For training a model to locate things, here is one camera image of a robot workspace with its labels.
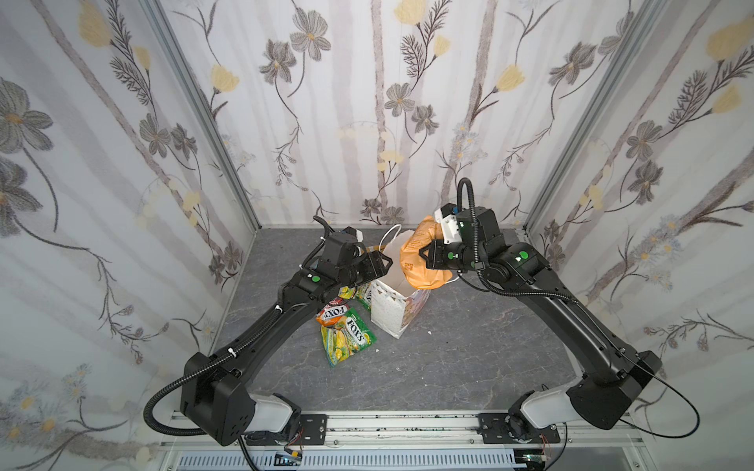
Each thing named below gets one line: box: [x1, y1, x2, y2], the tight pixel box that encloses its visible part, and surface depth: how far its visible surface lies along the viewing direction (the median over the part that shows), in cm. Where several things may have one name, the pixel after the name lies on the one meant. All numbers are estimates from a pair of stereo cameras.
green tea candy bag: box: [321, 307, 378, 367], surface depth 89 cm
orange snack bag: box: [400, 215, 453, 291], surface depth 70 cm
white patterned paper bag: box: [371, 223, 432, 340], surface depth 77 cm
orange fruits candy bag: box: [315, 298, 350, 327], surface depth 92 cm
